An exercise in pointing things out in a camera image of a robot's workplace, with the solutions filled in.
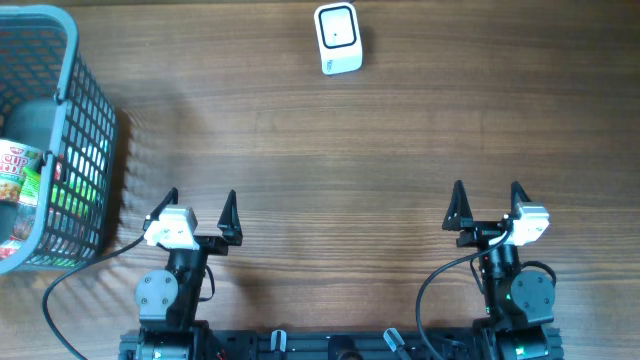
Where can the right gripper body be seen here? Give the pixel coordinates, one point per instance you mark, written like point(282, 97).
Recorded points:
point(480, 234)

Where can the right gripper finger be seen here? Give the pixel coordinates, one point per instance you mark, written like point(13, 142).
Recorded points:
point(518, 195)
point(459, 215)

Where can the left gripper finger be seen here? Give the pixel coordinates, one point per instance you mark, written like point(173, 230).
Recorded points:
point(170, 199)
point(229, 222)

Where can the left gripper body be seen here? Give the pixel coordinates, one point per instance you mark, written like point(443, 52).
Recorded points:
point(211, 246)

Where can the cup noodles container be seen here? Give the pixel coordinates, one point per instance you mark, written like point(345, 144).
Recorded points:
point(15, 157)

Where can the green gummy candy bag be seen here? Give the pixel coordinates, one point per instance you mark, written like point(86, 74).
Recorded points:
point(27, 205)

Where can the red orange snack packet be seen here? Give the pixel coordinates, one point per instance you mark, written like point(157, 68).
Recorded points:
point(9, 247)

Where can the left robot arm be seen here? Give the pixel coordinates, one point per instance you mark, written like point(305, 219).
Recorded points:
point(168, 298)

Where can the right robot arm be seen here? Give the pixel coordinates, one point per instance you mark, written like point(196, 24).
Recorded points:
point(519, 296)

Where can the white barcode scanner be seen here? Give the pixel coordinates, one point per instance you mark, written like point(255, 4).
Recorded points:
point(338, 37)

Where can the grey plastic shopping basket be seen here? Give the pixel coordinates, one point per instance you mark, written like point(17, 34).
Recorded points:
point(51, 101)

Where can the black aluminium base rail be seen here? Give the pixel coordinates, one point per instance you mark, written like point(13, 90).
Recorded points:
point(450, 343)

